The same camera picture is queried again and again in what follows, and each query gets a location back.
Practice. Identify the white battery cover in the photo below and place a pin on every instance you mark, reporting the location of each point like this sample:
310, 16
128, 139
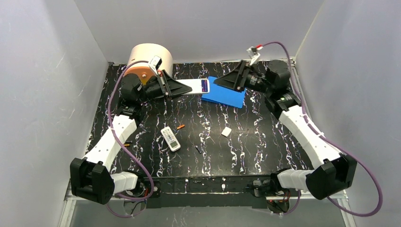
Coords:
226, 132

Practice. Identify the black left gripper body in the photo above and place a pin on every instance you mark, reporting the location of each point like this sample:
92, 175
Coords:
165, 83

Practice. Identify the blue purple battery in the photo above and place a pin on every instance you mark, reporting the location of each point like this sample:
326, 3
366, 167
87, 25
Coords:
205, 85

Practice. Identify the cream cylindrical drum container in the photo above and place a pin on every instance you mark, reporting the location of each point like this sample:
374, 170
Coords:
141, 54

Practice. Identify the aluminium frame rail right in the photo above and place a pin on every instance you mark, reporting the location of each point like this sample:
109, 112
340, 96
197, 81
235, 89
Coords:
295, 88

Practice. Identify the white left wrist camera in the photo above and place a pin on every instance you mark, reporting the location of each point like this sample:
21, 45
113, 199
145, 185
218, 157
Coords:
154, 64

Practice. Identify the orange battery centre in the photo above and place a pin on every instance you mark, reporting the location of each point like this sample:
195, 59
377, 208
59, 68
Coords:
180, 127

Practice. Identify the black base bar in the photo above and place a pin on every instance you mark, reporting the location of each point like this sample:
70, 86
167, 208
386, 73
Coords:
209, 191

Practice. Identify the blue flat foam pad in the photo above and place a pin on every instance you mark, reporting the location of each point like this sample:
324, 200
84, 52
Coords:
224, 96

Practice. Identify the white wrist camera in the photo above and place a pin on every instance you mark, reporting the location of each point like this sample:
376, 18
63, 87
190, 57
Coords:
254, 54
154, 64

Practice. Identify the small white buttoned remote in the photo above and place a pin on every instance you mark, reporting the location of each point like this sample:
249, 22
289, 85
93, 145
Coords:
170, 139

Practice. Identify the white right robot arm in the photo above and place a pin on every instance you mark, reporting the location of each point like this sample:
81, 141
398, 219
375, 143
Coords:
333, 171

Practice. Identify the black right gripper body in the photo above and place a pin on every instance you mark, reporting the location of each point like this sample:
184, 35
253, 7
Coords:
241, 75

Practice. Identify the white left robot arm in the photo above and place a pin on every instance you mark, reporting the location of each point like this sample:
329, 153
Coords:
90, 176

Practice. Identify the long white remote control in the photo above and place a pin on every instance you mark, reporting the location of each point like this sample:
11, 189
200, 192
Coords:
194, 84

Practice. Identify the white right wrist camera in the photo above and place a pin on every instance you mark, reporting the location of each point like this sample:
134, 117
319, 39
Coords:
254, 54

